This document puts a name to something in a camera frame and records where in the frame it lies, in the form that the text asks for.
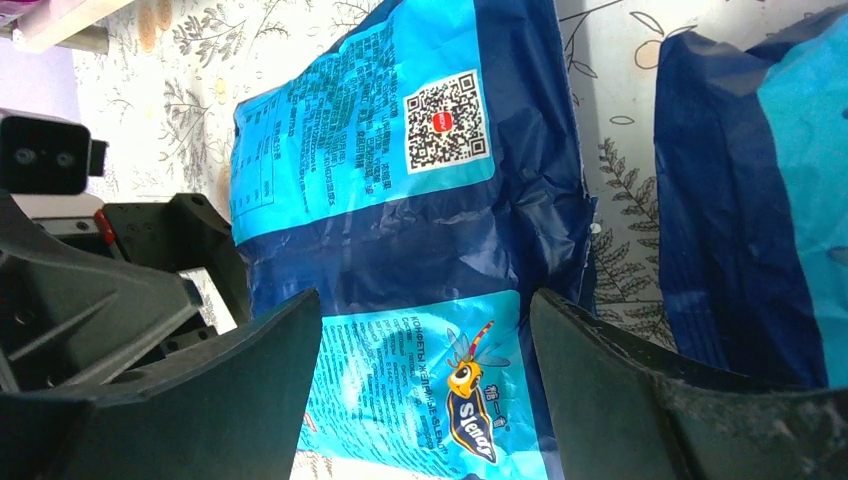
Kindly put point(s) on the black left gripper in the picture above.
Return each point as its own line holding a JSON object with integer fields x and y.
{"x": 84, "y": 300}

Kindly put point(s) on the floral table mat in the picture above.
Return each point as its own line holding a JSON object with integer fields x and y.
{"x": 164, "y": 93}

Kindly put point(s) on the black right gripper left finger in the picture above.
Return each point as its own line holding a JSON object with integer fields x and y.
{"x": 230, "y": 407}

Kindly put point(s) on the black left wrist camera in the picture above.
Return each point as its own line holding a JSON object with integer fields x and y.
{"x": 44, "y": 155}

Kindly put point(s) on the white two-tier shelf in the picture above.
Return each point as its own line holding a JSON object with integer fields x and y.
{"x": 36, "y": 26}

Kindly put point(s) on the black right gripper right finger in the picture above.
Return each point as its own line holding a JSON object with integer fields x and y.
{"x": 624, "y": 408}

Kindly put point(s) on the blue candy bag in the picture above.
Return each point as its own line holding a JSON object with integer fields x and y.
{"x": 751, "y": 163}
{"x": 424, "y": 177}

